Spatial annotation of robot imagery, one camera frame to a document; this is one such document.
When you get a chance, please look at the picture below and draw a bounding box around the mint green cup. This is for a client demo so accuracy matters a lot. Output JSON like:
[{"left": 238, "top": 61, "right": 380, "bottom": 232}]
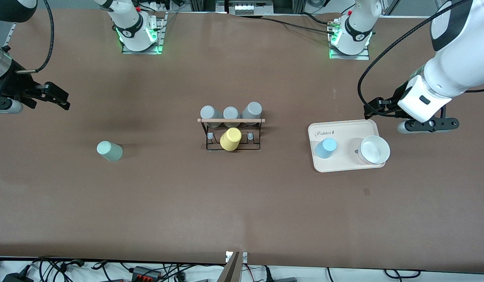
[{"left": 96, "top": 141, "right": 123, "bottom": 162}]

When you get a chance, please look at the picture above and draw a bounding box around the light blue cup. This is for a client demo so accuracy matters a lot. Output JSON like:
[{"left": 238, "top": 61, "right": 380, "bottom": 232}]
[{"left": 315, "top": 137, "right": 338, "bottom": 159}]

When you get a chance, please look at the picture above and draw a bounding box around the white bowl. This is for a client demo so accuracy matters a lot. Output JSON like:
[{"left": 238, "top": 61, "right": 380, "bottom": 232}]
[{"left": 357, "top": 135, "right": 391, "bottom": 165}]

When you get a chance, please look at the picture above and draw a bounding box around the beige plastic tray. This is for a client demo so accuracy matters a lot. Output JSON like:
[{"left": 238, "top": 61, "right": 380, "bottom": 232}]
[{"left": 307, "top": 119, "right": 387, "bottom": 173}]

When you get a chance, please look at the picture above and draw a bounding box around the yellow cup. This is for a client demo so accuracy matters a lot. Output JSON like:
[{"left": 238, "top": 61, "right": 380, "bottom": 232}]
[{"left": 219, "top": 127, "right": 242, "bottom": 152}]

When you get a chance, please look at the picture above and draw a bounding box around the white power strip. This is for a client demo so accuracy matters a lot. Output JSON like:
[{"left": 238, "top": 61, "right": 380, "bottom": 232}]
[{"left": 228, "top": 0, "right": 274, "bottom": 16}]

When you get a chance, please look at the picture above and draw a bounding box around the black power adapter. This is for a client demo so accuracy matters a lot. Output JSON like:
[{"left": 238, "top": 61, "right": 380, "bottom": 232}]
[{"left": 2, "top": 272, "right": 33, "bottom": 282}]

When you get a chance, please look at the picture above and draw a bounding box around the red black connector block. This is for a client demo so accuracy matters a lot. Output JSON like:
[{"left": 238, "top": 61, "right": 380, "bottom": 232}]
[{"left": 131, "top": 266, "right": 163, "bottom": 282}]

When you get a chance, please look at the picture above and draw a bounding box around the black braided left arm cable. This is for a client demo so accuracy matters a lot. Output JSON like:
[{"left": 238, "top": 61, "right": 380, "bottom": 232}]
[{"left": 358, "top": 0, "right": 473, "bottom": 118}]

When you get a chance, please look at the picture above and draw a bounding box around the aluminium table edge rail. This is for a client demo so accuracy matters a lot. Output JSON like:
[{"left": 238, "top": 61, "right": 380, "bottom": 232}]
[{"left": 4, "top": 23, "right": 17, "bottom": 48}]

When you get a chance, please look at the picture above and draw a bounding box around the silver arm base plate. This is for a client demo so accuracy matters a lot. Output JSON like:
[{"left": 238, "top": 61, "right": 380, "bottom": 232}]
[
  {"left": 328, "top": 19, "right": 371, "bottom": 61},
  {"left": 121, "top": 11, "right": 166, "bottom": 55}
]

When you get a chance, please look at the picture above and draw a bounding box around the black cable on table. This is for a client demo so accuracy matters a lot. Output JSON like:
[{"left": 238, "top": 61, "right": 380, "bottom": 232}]
[{"left": 261, "top": 13, "right": 337, "bottom": 34}]

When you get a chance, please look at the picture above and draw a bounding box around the black wire cup rack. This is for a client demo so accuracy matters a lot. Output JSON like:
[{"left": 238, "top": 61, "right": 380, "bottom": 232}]
[{"left": 197, "top": 117, "right": 266, "bottom": 152}]

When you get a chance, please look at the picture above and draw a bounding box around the black floor cable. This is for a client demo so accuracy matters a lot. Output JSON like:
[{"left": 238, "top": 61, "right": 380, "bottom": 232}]
[{"left": 384, "top": 269, "right": 422, "bottom": 279}]

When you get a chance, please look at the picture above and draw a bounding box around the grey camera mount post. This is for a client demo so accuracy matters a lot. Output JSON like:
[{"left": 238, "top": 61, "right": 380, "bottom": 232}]
[{"left": 217, "top": 251, "right": 248, "bottom": 282}]

